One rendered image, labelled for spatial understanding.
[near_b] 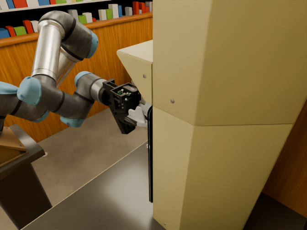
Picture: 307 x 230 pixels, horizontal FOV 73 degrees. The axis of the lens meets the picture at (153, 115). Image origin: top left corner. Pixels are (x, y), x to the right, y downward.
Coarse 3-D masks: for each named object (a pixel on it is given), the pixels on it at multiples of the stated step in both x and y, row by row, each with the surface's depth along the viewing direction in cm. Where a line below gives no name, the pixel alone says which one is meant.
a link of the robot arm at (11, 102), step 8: (0, 88) 88; (8, 88) 89; (16, 88) 95; (0, 96) 88; (8, 96) 90; (16, 96) 93; (0, 104) 89; (8, 104) 91; (16, 104) 93; (0, 112) 90; (8, 112) 93
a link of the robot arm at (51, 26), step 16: (48, 16) 78; (64, 16) 82; (48, 32) 74; (64, 32) 81; (48, 48) 70; (48, 64) 66; (32, 80) 59; (48, 80) 63; (32, 96) 59; (48, 96) 61
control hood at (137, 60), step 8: (152, 40) 54; (128, 48) 48; (136, 48) 48; (144, 48) 48; (152, 48) 48; (120, 56) 47; (128, 56) 45; (136, 56) 44; (144, 56) 44; (152, 56) 44; (128, 64) 46; (136, 64) 44; (144, 64) 43; (152, 64) 42; (128, 72) 48; (136, 72) 46; (144, 72) 44; (152, 72) 42; (136, 80) 47; (144, 80) 45; (152, 80) 44; (144, 88) 46; (152, 88) 45; (144, 96) 47; (152, 96) 46; (152, 104) 47
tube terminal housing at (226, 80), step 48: (192, 0) 30; (240, 0) 28; (288, 0) 28; (192, 48) 33; (240, 48) 32; (288, 48) 32; (192, 96) 38; (240, 96) 37; (288, 96) 37; (192, 144) 43; (240, 144) 44; (192, 192) 53; (240, 192) 54
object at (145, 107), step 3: (147, 102) 58; (138, 105) 61; (141, 105) 60; (144, 105) 59; (147, 105) 58; (150, 105) 57; (144, 108) 60; (147, 108) 59; (144, 111) 60; (147, 111) 59; (144, 114) 60
